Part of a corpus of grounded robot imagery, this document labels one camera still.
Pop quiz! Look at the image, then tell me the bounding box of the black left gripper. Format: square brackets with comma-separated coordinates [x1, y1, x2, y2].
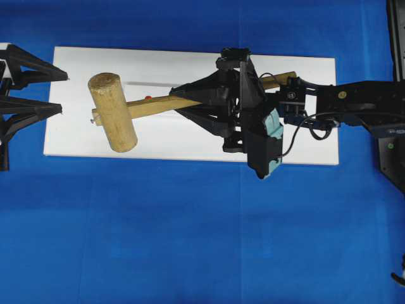
[1, 43, 68, 171]

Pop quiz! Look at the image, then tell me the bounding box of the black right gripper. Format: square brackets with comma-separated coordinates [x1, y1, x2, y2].
[169, 47, 265, 153]

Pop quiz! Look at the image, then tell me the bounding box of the wooden mallet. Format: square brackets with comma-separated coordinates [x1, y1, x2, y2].
[88, 72, 296, 153]

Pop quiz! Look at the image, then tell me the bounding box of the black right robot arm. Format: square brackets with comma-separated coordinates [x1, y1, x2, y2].
[170, 47, 404, 160]

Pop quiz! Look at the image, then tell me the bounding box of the white foam board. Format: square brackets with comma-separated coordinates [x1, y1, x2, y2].
[44, 46, 339, 165]

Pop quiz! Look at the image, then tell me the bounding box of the blue table cloth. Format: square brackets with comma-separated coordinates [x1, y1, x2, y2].
[1, 1, 404, 303]

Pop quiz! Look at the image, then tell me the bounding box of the black clamp at lower right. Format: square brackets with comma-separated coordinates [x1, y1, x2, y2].
[390, 255, 405, 288]

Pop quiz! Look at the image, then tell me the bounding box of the black camera cable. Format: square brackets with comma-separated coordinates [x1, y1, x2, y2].
[278, 112, 341, 158]

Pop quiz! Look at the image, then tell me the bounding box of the black table edge rail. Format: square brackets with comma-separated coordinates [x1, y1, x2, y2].
[387, 0, 404, 82]

